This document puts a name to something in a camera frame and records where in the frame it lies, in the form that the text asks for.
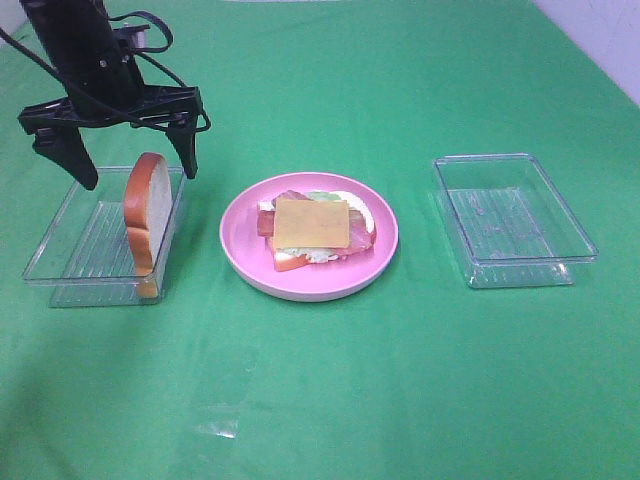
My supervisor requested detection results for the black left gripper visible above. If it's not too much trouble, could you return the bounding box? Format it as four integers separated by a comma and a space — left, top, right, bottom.
19, 47, 204, 191

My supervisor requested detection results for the yellow cheese slice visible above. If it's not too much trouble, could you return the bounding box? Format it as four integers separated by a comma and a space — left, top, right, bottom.
273, 199, 350, 248

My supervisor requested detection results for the white bread slice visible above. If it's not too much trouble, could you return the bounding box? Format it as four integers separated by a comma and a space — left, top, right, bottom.
256, 190, 376, 272

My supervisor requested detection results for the green lettuce leaf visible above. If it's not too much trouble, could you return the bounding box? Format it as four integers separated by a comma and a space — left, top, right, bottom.
270, 191, 352, 271

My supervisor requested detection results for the bacon strip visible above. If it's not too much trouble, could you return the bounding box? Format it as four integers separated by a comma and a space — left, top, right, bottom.
257, 209, 376, 237
258, 190, 376, 257

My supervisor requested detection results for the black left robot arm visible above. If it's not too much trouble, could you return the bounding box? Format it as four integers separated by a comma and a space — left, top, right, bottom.
15, 1, 210, 190

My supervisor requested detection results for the clear left plastic container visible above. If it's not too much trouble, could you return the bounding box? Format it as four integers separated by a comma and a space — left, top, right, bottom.
23, 166, 186, 308

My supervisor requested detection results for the clear plastic container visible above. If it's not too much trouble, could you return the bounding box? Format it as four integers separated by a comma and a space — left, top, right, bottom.
433, 153, 599, 289
23, 166, 186, 308

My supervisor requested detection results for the pink round plate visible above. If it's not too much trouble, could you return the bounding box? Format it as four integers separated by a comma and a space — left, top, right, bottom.
219, 172, 399, 302

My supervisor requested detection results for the clear plastic wrap sheet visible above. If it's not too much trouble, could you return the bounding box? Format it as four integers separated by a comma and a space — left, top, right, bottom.
172, 345, 259, 479

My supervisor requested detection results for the clear right plastic container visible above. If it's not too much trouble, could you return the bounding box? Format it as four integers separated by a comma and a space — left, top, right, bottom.
433, 153, 599, 289

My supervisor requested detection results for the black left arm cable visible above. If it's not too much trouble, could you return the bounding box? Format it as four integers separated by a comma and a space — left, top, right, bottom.
0, 10, 212, 134

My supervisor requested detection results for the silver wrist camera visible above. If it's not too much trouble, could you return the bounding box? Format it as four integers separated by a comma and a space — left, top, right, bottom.
114, 24, 150, 51

